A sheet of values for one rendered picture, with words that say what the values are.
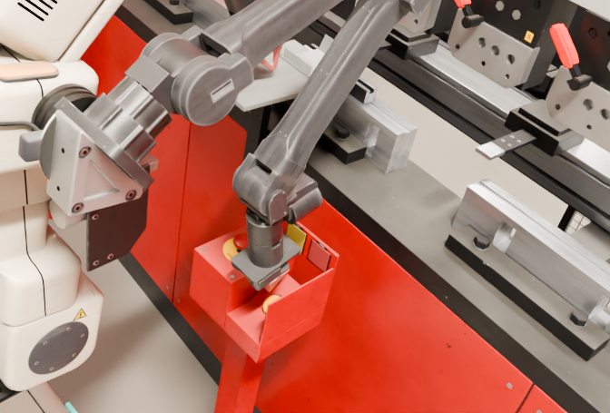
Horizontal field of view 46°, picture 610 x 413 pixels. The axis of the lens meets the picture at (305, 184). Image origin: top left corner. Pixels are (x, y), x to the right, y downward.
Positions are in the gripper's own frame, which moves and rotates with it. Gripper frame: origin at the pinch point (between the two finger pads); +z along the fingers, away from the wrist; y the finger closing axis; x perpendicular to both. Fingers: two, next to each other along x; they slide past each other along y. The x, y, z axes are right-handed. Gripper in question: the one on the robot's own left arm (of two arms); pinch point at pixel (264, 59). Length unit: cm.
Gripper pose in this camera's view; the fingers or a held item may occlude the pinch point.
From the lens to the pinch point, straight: 138.3
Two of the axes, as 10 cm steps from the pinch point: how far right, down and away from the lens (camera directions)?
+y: -6.3, -5.6, 5.4
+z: 2.2, 5.4, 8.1
